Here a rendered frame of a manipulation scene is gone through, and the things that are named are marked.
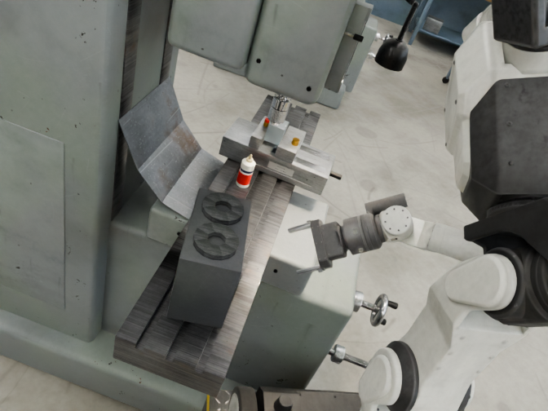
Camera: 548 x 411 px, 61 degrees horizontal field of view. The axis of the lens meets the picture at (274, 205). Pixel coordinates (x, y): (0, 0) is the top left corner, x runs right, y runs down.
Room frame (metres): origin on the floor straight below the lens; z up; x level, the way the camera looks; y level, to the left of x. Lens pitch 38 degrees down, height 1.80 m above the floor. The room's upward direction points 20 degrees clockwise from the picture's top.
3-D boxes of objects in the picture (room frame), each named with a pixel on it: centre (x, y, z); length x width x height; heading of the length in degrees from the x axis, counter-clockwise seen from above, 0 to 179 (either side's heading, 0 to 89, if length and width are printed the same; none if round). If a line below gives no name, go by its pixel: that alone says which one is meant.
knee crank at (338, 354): (0.97, -0.45, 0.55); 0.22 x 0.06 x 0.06; 89
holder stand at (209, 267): (0.70, 0.09, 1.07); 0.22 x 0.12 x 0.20; 10
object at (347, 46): (1.12, -0.03, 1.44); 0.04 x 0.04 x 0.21; 89
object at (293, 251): (1.12, 0.08, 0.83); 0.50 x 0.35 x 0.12; 89
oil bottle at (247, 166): (1.11, 0.11, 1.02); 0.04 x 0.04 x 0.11
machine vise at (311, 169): (1.28, 0.04, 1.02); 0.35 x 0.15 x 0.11; 87
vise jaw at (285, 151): (1.28, 0.02, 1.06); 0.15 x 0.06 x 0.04; 177
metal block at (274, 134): (1.28, 0.07, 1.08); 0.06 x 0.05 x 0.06; 177
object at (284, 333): (1.12, 0.05, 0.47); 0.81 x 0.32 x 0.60; 89
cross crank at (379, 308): (1.11, -0.42, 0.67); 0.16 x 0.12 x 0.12; 89
